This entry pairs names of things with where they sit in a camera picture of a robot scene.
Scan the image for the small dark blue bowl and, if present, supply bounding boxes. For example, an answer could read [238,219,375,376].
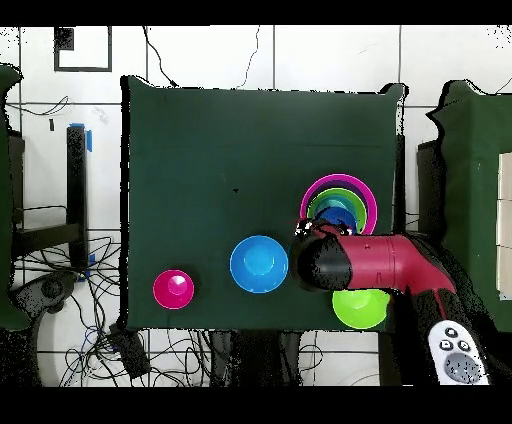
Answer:
[317,206,359,232]

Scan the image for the light blue straight-sided bowl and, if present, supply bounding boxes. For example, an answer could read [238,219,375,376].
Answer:
[313,195,363,225]

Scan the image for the purple bowl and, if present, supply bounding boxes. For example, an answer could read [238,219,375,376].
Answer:
[302,177,375,235]

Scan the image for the green bowl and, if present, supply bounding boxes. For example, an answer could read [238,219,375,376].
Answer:
[306,187,368,235]
[331,288,392,330]

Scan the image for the large pink bowl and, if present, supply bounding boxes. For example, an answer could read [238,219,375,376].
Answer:
[299,172,378,236]

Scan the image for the large blue bowl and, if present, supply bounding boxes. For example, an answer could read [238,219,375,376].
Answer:
[229,234,290,294]

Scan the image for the dark green table cloth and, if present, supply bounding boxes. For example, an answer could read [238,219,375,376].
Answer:
[120,75,409,335]

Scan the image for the green-clothed side table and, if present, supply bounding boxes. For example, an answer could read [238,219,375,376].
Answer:
[417,79,512,333]
[0,63,31,333]

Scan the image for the small pink bowl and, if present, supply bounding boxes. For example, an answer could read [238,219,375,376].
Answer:
[152,268,196,310]

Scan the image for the white boxes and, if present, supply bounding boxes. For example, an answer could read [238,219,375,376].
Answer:
[495,151,512,301]

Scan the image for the black power adapter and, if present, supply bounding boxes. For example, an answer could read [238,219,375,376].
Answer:
[109,323,153,381]

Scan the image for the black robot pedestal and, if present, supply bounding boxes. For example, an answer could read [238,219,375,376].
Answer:
[207,329,305,387]

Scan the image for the thin black floor cable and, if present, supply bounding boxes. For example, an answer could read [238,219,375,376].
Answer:
[235,26,261,90]
[142,26,179,87]

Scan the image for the bundle of floor cables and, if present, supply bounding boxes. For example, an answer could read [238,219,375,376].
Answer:
[15,235,213,387]

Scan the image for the black post with blue tape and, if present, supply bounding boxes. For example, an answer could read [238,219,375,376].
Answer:
[13,123,94,273]

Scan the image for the black square floor frame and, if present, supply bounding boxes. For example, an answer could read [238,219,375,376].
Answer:
[53,26,113,73]

